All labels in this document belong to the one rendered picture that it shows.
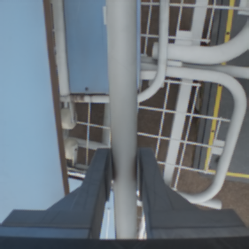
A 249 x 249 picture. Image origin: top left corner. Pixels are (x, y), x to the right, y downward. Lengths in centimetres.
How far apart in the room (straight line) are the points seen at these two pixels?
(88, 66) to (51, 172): 35
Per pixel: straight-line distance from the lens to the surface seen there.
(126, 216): 17
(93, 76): 48
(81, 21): 51
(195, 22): 54
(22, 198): 21
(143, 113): 100
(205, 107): 67
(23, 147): 18
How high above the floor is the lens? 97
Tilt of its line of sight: 70 degrees down
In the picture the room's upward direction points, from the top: 137 degrees counter-clockwise
